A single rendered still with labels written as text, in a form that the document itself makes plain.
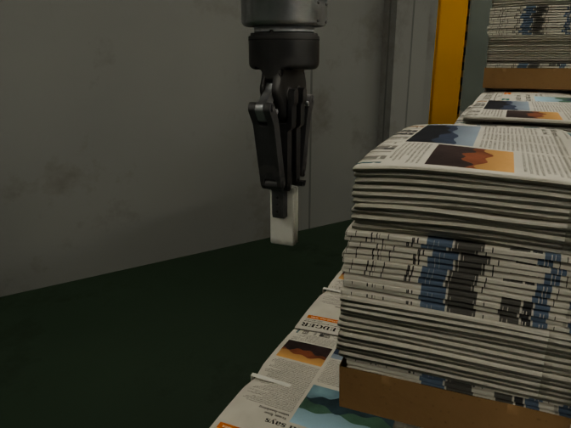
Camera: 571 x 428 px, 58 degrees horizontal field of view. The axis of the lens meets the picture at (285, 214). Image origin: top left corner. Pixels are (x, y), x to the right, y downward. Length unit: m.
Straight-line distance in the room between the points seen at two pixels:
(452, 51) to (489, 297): 1.43
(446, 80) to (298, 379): 1.17
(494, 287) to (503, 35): 0.91
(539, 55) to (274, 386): 0.87
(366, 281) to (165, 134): 2.48
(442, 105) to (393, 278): 1.41
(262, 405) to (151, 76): 2.17
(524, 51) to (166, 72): 1.97
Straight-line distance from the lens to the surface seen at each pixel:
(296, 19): 0.53
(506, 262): 0.41
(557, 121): 0.69
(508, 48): 1.26
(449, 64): 1.80
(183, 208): 2.97
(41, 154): 2.72
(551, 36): 1.26
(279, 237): 0.60
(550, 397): 0.46
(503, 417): 0.47
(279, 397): 0.90
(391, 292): 0.43
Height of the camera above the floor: 1.15
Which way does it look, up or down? 18 degrees down
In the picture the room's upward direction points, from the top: straight up
